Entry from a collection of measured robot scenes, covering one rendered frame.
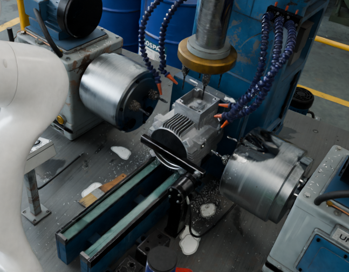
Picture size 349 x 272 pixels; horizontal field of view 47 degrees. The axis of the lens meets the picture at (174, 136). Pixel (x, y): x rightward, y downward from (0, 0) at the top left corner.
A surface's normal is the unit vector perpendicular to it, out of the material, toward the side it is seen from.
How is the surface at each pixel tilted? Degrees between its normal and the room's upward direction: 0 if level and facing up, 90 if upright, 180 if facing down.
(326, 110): 0
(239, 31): 90
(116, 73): 24
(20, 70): 60
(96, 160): 0
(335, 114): 0
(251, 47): 90
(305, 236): 90
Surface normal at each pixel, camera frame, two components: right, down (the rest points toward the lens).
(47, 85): 0.75, 0.25
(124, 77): -0.15, -0.49
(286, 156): 0.02, -0.66
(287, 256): -0.60, 0.47
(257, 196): -0.56, 0.29
